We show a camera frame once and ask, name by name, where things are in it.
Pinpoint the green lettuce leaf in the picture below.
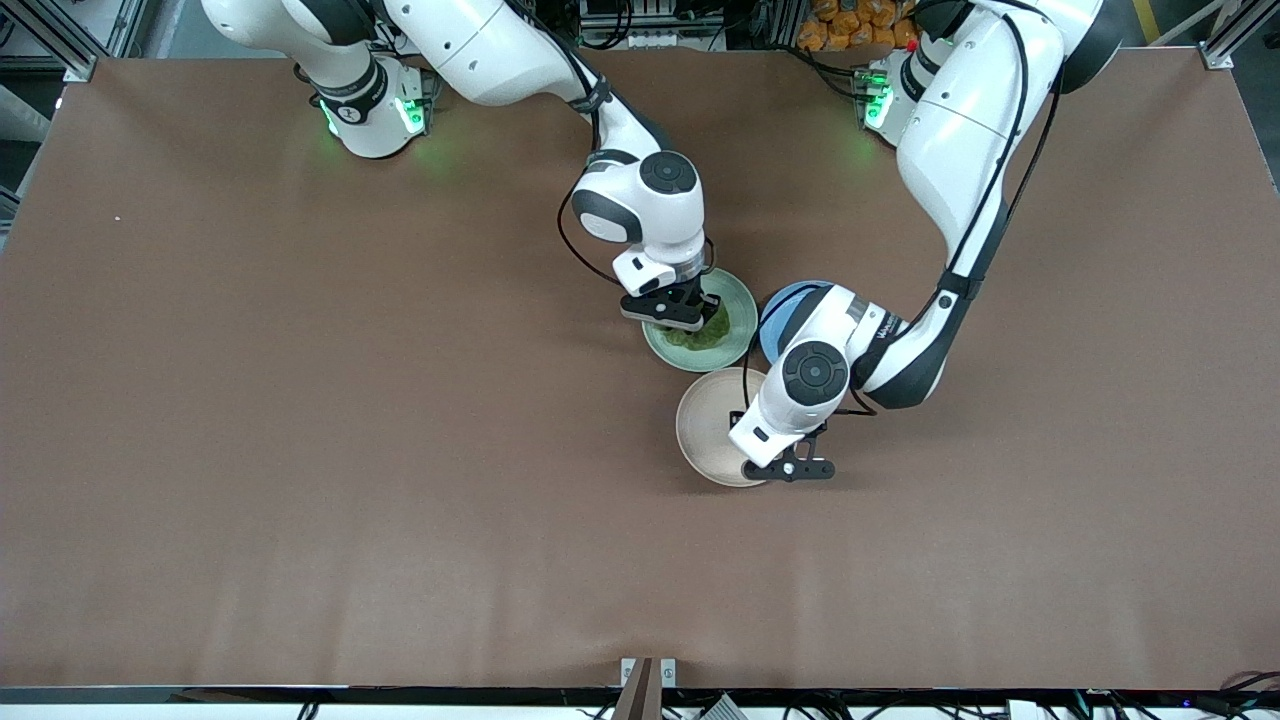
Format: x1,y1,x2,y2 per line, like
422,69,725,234
658,300,732,351

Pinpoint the light green round plate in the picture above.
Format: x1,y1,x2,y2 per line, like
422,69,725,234
642,268,759,374

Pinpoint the blue round plate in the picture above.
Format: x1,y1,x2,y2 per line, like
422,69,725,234
759,280,837,367

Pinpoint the beige round plate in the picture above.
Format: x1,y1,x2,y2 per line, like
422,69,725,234
676,367,774,489

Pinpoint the bag of orange snacks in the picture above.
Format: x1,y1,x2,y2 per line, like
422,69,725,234
797,0,922,53

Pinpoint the brown table cover mat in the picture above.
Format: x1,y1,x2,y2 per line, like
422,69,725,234
0,48,1280,691

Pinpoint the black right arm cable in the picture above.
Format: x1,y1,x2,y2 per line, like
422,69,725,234
505,0,627,294

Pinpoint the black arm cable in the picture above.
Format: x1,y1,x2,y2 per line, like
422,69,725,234
738,0,1064,420
505,0,627,294

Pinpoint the metal camera post bracket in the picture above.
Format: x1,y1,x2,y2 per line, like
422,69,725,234
620,657,678,720

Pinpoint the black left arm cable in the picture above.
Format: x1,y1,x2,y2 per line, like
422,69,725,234
738,0,1064,420

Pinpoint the aluminium frame profile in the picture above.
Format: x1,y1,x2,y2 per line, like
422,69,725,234
0,0,99,83
1199,0,1280,72

